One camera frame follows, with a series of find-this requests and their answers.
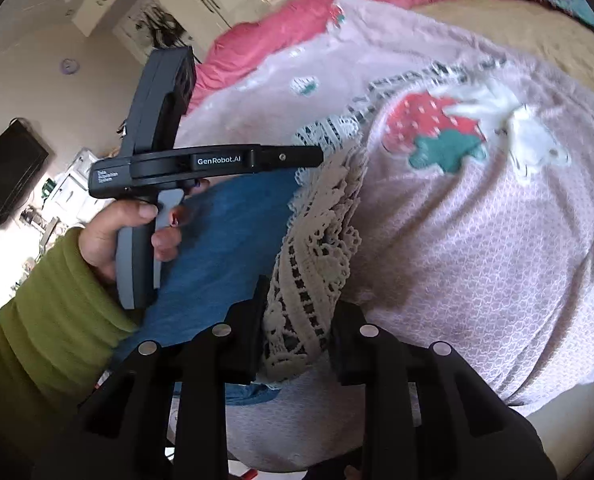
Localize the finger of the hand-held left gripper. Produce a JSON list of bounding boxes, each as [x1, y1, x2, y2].
[[258, 144, 326, 169]]

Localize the dark hanging straps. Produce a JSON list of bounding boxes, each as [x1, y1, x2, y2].
[[139, 2, 190, 51]]

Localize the strawberry print blanket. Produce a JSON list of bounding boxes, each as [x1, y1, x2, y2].
[[177, 0, 594, 472]]

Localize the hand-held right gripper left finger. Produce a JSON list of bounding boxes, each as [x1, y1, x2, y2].
[[67, 275, 272, 480]]

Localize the person's left hand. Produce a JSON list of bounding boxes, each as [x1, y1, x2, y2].
[[79, 180, 212, 283]]

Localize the person's left forearm green sleeve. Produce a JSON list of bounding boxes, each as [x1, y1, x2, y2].
[[0, 227, 140, 463]]

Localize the black television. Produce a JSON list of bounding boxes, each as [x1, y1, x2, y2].
[[0, 117, 54, 232]]

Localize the white dresser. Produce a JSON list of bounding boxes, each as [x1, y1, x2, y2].
[[41, 147, 108, 233]]

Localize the blue denim pants lace hem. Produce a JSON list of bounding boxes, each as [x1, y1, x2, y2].
[[112, 116, 375, 407]]

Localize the beige bed sheet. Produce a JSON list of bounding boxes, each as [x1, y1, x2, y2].
[[411, 0, 594, 113]]

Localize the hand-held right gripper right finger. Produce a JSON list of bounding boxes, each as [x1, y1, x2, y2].
[[329, 304, 548, 480]]

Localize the pink duvet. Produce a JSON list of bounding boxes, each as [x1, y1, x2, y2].
[[192, 0, 528, 107]]

